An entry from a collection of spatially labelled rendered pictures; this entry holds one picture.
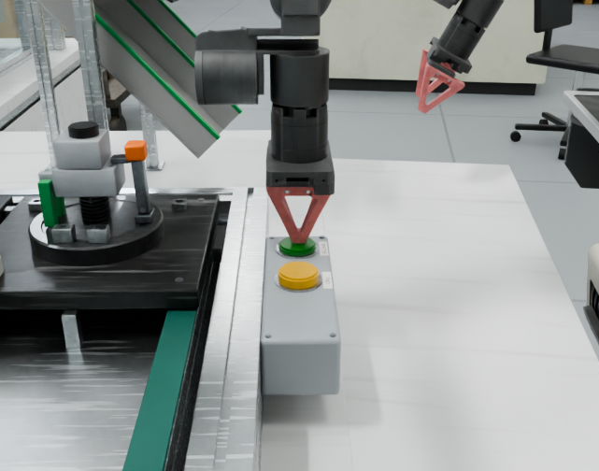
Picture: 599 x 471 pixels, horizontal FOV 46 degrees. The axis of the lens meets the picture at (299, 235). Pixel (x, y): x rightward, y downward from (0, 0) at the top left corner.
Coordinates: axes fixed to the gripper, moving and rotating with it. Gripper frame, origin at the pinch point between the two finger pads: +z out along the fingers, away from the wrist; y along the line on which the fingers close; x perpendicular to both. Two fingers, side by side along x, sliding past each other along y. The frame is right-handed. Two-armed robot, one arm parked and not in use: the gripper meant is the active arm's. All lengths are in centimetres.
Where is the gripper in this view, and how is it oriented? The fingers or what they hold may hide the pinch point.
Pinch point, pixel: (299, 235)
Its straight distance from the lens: 75.6
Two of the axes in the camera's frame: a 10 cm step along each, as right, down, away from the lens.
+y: 0.1, 4.3, -9.0
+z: 0.0, 9.0, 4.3
